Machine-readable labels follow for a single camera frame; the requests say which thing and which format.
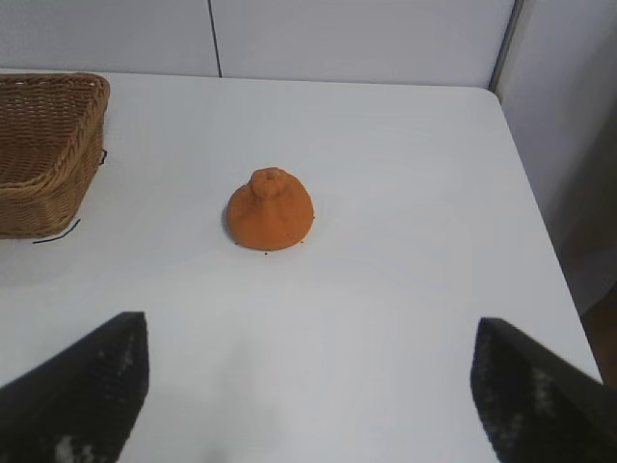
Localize grey partition post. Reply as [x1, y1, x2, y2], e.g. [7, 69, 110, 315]
[487, 0, 525, 94]

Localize brown woven wicker basket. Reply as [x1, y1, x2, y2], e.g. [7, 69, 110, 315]
[0, 71, 112, 240]

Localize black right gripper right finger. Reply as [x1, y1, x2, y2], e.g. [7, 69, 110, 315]
[469, 316, 617, 463]

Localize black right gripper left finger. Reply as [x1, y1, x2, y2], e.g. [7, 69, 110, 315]
[0, 311, 150, 463]

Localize orange plush toy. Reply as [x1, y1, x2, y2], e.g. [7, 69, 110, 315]
[226, 166, 317, 253]

